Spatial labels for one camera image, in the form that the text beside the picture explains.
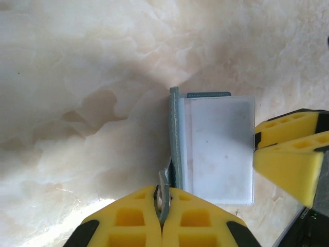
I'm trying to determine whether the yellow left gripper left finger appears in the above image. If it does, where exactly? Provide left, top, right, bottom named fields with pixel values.
left=61, top=185, right=163, bottom=247

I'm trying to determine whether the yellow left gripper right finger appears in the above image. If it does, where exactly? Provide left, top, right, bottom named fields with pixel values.
left=163, top=188, right=260, bottom=247

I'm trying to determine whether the teal leather card holder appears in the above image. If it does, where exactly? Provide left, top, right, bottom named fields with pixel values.
left=158, top=86, right=257, bottom=224

